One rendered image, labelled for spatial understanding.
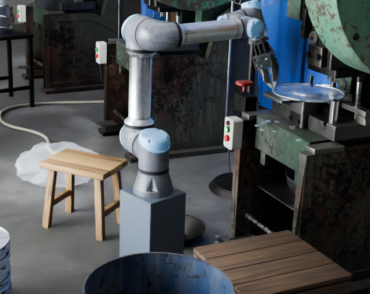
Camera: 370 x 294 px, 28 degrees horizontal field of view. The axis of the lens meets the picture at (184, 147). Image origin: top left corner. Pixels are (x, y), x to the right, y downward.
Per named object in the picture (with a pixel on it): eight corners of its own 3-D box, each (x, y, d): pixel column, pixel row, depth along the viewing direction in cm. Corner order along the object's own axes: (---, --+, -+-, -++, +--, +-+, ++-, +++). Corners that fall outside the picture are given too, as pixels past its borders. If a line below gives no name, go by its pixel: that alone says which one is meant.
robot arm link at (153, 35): (148, 24, 251) (267, 13, 273) (135, 20, 260) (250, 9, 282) (149, 58, 255) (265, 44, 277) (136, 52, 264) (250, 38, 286)
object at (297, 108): (278, 133, 287) (281, 100, 283) (260, 123, 299) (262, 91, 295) (330, 126, 298) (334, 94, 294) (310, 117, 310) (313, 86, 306)
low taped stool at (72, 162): (40, 227, 349) (38, 161, 339) (67, 210, 370) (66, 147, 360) (103, 242, 337) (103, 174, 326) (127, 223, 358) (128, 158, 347)
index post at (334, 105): (331, 124, 282) (334, 100, 279) (327, 122, 285) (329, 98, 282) (337, 123, 283) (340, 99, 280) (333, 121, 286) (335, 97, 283)
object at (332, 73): (334, 84, 289) (335, 71, 287) (305, 73, 305) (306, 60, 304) (366, 81, 295) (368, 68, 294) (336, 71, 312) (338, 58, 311)
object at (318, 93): (340, 105, 280) (340, 104, 279) (265, 97, 287) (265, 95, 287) (346, 88, 306) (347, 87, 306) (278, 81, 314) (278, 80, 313)
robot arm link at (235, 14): (228, 18, 279) (252, 11, 283) (213, 14, 288) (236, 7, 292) (231, 38, 282) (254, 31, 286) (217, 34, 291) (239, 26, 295)
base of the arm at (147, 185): (151, 202, 268) (151, 176, 265) (124, 189, 279) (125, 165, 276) (180, 192, 278) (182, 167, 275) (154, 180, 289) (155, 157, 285)
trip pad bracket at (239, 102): (243, 138, 322) (246, 95, 315) (232, 132, 330) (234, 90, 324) (254, 137, 324) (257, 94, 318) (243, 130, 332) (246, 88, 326)
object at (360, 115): (365, 126, 282) (367, 100, 278) (338, 114, 296) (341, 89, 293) (377, 124, 284) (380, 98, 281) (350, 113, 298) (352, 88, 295)
